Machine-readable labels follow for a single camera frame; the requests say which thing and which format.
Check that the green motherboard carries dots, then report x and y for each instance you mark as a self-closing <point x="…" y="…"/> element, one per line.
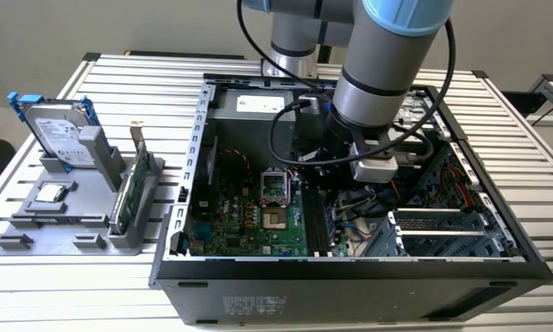
<point x="231" y="214"/>

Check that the black case fan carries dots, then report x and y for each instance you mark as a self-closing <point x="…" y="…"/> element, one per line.
<point x="209" y="166"/>

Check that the black box beside table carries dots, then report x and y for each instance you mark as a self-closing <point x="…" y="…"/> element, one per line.
<point x="525" y="102"/>

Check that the silver CPU chip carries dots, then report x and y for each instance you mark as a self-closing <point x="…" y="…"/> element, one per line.
<point x="51" y="191"/>

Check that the hard disk in blue carrier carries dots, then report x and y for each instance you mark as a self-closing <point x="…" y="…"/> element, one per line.
<point x="55" y="131"/>

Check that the black PC case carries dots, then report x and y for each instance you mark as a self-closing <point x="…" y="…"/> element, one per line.
<point x="351" y="294"/>

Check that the grey parts rack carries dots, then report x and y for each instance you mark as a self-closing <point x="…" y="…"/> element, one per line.
<point x="129" y="243"/>

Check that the grey power supply unit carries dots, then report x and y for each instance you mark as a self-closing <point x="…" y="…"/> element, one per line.
<point x="248" y="138"/>

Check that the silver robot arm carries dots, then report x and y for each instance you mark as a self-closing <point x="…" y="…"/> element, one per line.
<point x="383" y="69"/>

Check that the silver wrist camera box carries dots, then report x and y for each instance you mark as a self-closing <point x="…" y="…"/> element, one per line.
<point x="373" y="171"/>
<point x="311" y="105"/>

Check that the CPU socket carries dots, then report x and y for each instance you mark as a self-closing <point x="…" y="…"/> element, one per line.
<point x="275" y="218"/>

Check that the green graphics card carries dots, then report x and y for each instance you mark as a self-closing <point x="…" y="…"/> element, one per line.
<point x="136" y="180"/>

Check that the black RAM slot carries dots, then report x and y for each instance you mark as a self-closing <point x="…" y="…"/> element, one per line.
<point x="309" y="224"/>
<point x="320" y="228"/>
<point x="315" y="224"/>

